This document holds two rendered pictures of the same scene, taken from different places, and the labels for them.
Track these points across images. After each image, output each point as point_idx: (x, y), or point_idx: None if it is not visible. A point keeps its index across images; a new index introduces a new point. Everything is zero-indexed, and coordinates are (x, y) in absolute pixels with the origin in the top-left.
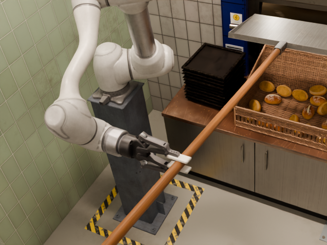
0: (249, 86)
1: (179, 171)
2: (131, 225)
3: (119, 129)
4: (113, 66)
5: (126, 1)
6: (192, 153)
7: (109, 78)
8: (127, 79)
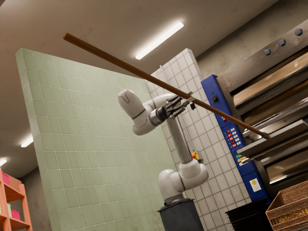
0: (239, 120)
1: (187, 95)
2: (154, 77)
3: None
4: (169, 176)
5: (164, 103)
6: (195, 98)
7: (168, 185)
8: (180, 185)
